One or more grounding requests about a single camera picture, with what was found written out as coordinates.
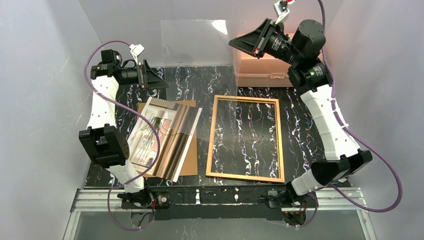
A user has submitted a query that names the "pink plastic storage box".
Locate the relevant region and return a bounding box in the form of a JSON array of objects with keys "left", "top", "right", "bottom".
[{"left": 232, "top": 33, "right": 324, "bottom": 88}]

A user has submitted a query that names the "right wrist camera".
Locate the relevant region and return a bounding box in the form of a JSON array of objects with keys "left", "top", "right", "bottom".
[{"left": 274, "top": 0, "right": 296, "bottom": 24}]

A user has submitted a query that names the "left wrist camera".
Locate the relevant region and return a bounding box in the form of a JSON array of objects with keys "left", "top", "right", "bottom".
[{"left": 129, "top": 44, "right": 145, "bottom": 59}]

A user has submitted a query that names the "wooden picture frame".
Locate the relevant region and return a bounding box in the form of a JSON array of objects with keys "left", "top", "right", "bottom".
[{"left": 205, "top": 95, "right": 285, "bottom": 183}]

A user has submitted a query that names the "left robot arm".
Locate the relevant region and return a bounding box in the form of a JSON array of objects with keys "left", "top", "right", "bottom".
[{"left": 78, "top": 49, "right": 168, "bottom": 209}]

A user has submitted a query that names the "clear acrylic sheet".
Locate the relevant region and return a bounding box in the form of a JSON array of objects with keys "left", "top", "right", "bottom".
[{"left": 160, "top": 19, "right": 246, "bottom": 141}]

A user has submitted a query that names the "aluminium rail base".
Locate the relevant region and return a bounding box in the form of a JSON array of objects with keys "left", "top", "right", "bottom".
[{"left": 70, "top": 187, "right": 369, "bottom": 214}]

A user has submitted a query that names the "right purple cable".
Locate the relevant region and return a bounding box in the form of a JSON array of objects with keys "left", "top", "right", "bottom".
[{"left": 266, "top": 0, "right": 404, "bottom": 229}]

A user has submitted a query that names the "brown backing board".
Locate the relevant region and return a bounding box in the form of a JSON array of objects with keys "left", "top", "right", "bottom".
[{"left": 135, "top": 99, "right": 199, "bottom": 179}]

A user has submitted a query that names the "purple cable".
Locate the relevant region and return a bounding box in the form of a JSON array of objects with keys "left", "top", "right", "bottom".
[
  {"left": 83, "top": 40, "right": 162, "bottom": 232},
  {"left": 266, "top": 0, "right": 404, "bottom": 229}
]

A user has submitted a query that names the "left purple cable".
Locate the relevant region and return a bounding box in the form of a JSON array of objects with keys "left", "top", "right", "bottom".
[{"left": 83, "top": 40, "right": 162, "bottom": 232}]

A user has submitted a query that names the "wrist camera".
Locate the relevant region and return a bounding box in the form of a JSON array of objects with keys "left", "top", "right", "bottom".
[
  {"left": 129, "top": 44, "right": 145, "bottom": 59},
  {"left": 274, "top": 0, "right": 296, "bottom": 24}
]

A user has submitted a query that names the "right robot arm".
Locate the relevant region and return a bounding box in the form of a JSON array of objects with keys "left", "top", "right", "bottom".
[{"left": 228, "top": 18, "right": 373, "bottom": 204}]

